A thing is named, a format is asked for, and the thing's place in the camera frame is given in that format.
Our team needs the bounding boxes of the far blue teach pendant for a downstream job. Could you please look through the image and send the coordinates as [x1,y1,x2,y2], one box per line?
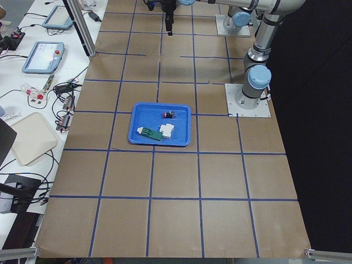
[42,5,73,30]

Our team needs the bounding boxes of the black stand base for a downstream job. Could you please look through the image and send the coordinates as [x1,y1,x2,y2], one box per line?
[1,174,41,213]

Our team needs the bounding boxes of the spare red button box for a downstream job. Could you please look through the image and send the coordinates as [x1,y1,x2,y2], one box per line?
[20,83,44,100]

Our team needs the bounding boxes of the blue teach pendant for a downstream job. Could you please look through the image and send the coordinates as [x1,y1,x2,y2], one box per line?
[42,5,73,30]
[21,41,65,74]

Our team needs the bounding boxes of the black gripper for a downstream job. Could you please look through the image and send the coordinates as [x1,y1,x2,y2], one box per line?
[160,0,177,36]

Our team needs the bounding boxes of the near blue teach pendant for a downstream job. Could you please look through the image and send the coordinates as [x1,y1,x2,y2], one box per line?
[21,41,65,74]

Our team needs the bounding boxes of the white circuit breaker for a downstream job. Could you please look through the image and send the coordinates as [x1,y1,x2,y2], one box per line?
[159,123,174,139]

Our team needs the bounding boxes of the green white terminal block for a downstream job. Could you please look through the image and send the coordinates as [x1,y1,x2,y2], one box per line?
[137,127,163,141]

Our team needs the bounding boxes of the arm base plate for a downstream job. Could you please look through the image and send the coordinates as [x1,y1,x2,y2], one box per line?
[215,15,251,37]
[225,84,271,118]

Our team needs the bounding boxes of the blue plastic tray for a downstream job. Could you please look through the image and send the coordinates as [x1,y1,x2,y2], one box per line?
[128,102,191,147]

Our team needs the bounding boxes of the aluminium frame post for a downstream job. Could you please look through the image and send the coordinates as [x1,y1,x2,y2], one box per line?
[62,0,96,58]

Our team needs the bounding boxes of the red emergency stop button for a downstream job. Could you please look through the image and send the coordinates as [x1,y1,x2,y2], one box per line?
[162,111,177,119]

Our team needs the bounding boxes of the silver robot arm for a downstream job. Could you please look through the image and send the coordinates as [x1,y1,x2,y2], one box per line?
[206,0,305,110]
[223,5,253,36]

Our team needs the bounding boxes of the black power adapter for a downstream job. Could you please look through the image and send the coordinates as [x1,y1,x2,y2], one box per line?
[89,12,102,22]

